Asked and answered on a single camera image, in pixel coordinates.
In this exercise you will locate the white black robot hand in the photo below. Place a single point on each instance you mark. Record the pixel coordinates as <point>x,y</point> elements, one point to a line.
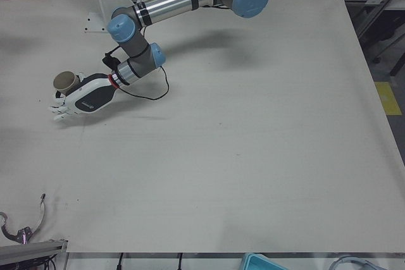
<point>91,99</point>

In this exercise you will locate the tan paper cup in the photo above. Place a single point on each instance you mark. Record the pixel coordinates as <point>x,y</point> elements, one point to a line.
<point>64,82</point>

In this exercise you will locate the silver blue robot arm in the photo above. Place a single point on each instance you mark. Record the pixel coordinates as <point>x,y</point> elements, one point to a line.
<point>171,2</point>

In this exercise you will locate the smooth curved white strip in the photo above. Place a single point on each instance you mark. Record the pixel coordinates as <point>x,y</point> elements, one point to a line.
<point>42,216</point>

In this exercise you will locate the teal plastic bin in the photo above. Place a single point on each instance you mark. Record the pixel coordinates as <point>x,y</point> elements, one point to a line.
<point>256,263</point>

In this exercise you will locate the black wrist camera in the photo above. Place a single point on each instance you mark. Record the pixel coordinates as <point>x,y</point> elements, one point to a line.
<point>110,61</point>

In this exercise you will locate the aluminium frame profile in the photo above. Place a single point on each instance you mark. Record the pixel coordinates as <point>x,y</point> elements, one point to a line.
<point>31,249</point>

